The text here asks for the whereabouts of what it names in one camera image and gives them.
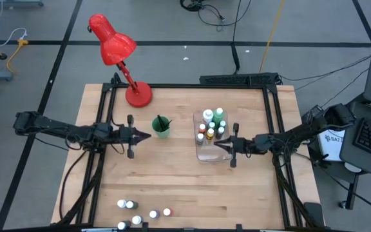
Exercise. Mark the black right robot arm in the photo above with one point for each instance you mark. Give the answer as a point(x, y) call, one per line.
point(301, 133)

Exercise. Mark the black floor puck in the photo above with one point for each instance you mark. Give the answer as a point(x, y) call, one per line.
point(2, 56)

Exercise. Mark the grey laptop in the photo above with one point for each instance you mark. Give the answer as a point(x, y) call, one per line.
point(366, 161)

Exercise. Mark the red paint bottle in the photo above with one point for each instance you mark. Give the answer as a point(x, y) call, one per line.
point(166, 212)

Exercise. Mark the dark green paint bottle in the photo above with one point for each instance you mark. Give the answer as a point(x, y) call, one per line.
point(212, 124)
point(130, 204)

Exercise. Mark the clear plastic bin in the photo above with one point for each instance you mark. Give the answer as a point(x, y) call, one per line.
point(211, 154)

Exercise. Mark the green plastic cup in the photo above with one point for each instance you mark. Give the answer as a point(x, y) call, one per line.
point(159, 133)

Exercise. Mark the red desk lamp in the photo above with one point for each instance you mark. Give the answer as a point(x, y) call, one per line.
point(114, 45)

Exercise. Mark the orange paint bottle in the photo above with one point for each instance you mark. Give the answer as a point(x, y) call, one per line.
point(202, 127)

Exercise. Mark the black paintbrush orange ferrule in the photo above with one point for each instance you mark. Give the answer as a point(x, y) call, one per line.
point(167, 124)
point(160, 121)

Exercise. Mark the grey paint bottle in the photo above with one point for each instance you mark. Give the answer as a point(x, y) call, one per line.
point(200, 137)

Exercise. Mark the white round disc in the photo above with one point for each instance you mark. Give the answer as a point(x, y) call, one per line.
point(353, 167)

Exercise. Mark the black flat pad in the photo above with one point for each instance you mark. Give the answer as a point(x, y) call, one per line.
point(314, 212)

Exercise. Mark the silver bar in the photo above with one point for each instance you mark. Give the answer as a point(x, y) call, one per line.
point(98, 229)

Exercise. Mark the brown paint bottle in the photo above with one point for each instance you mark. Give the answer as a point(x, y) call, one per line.
point(220, 130)

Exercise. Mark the large white paint bottle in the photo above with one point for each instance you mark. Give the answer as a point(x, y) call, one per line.
point(207, 113)

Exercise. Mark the black perforated box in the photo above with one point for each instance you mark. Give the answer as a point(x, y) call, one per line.
point(237, 79)

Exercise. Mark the large green paint bottle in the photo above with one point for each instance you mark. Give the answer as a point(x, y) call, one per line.
point(219, 111)

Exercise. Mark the black paint bottle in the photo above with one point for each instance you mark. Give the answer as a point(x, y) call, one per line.
point(122, 225)
point(223, 123)

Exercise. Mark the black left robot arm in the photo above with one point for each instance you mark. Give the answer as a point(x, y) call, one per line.
point(60, 130)

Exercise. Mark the yellow paint bottle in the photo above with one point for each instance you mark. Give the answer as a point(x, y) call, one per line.
point(210, 132)

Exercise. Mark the purple paint bottle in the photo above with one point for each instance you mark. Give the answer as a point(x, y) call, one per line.
point(155, 213)

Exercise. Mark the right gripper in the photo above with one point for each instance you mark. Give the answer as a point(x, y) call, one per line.
point(243, 145)

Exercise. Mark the white small paint bottle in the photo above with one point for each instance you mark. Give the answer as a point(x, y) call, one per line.
point(136, 220)
point(121, 203)

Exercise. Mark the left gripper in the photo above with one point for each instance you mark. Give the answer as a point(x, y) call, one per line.
point(125, 135)

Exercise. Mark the white printed box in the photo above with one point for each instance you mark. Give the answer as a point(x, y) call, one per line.
point(330, 148)

